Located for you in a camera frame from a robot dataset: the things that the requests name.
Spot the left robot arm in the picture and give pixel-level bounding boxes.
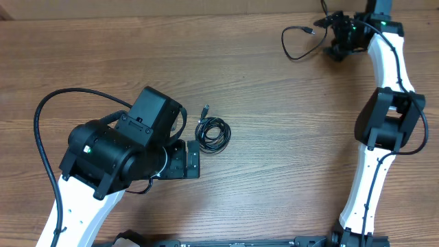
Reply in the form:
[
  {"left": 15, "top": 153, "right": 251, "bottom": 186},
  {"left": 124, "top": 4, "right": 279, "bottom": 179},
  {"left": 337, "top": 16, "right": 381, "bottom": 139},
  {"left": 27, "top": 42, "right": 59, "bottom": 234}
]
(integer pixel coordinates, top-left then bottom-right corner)
[{"left": 34, "top": 86, "right": 200, "bottom": 246}]

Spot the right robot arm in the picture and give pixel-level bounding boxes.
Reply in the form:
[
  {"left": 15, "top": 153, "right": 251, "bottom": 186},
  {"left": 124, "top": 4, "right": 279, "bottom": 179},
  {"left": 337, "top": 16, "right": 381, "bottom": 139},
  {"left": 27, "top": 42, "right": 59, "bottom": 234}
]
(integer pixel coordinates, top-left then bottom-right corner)
[{"left": 314, "top": 1, "right": 429, "bottom": 246}]

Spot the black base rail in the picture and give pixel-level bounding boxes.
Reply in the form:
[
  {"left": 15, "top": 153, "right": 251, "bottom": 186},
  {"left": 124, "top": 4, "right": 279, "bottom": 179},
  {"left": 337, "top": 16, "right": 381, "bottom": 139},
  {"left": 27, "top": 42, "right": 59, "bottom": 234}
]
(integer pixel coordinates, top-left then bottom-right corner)
[{"left": 91, "top": 231, "right": 390, "bottom": 247}]

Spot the black usb cable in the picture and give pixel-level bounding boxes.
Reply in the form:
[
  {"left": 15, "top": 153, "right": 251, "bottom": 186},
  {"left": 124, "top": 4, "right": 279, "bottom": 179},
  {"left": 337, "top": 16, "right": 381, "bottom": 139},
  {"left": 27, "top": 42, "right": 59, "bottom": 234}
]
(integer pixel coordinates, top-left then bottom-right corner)
[{"left": 194, "top": 104, "right": 232, "bottom": 154}]

